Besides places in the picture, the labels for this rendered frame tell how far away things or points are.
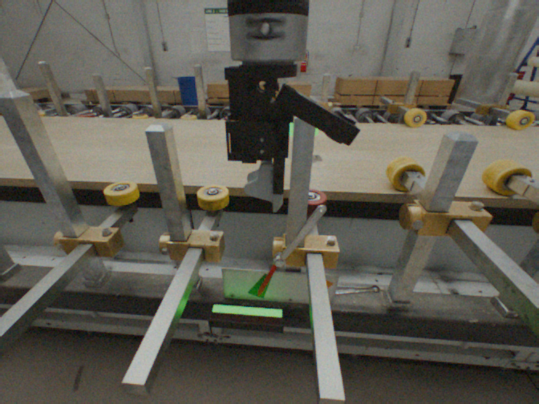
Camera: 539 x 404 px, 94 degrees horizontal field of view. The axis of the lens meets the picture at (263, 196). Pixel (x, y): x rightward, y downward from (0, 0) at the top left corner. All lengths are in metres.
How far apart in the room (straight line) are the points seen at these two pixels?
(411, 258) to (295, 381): 0.89
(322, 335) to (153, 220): 0.63
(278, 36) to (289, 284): 0.48
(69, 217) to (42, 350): 1.13
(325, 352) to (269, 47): 0.39
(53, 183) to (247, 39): 0.48
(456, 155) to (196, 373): 1.25
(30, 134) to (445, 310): 0.93
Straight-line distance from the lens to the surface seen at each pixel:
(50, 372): 1.64
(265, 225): 0.78
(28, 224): 1.18
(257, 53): 0.30
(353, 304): 0.69
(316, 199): 0.64
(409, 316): 0.72
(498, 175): 0.86
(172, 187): 0.51
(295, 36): 0.31
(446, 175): 0.52
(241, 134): 0.33
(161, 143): 0.48
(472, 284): 1.01
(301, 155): 0.43
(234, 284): 0.63
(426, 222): 0.55
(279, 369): 1.36
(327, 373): 0.41
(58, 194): 0.66
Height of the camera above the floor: 1.22
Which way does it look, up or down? 30 degrees down
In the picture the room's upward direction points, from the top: straight up
